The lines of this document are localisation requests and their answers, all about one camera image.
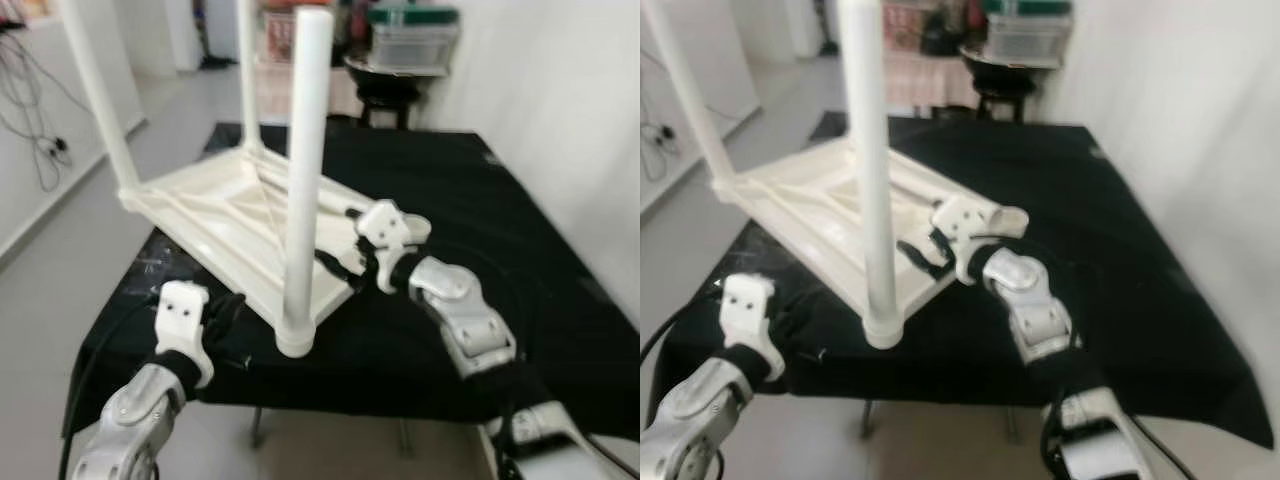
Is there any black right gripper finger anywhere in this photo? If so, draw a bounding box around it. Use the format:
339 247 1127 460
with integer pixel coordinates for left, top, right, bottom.
315 250 363 287
897 240 946 279

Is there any clear tape patch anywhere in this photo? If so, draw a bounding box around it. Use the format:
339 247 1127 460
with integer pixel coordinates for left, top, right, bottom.
128 250 173 286

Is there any black tablecloth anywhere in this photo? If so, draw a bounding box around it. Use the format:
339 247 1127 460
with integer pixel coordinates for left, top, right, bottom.
60 122 640 441
650 115 1276 451

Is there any pink checked cloth table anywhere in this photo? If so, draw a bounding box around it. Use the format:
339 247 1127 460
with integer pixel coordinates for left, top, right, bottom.
255 65 366 126
885 50 986 111

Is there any black foil bag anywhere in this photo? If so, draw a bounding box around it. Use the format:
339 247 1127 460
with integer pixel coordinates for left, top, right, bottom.
920 10 966 56

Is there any clear container green lid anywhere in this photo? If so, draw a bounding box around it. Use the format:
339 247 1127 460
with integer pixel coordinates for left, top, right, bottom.
985 0 1071 63
365 5 461 71

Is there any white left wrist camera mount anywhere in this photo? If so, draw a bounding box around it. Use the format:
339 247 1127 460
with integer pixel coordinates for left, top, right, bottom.
720 275 786 381
155 282 216 389

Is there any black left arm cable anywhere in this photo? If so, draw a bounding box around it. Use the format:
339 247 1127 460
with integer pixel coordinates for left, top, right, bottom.
640 295 726 366

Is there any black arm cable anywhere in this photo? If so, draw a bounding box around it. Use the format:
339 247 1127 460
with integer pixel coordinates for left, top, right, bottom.
640 295 726 366
1125 415 1201 480

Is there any black floor cable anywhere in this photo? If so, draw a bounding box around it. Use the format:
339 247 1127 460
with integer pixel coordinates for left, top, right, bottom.
0 30 76 191
640 120 681 186

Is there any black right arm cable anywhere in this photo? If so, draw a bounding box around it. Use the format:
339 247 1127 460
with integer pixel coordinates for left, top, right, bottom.
1125 415 1201 480

